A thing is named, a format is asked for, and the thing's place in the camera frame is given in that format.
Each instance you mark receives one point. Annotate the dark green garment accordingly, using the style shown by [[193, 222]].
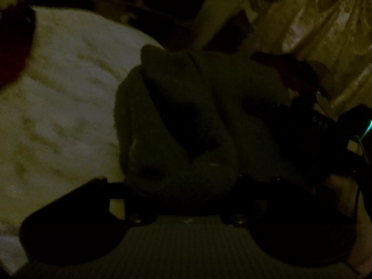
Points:
[[186, 122]]

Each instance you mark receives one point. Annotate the pale wooden post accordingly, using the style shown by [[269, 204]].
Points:
[[216, 11]]

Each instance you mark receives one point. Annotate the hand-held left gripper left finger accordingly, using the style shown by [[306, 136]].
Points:
[[116, 191]]

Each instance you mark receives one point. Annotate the dark red cloth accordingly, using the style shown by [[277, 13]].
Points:
[[13, 49]]

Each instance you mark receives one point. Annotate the gold patterned curtain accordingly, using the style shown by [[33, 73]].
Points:
[[319, 29]]

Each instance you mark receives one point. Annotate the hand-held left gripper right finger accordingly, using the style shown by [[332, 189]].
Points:
[[252, 190]]

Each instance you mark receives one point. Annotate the dark brown cloth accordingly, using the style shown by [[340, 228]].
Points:
[[286, 68]]

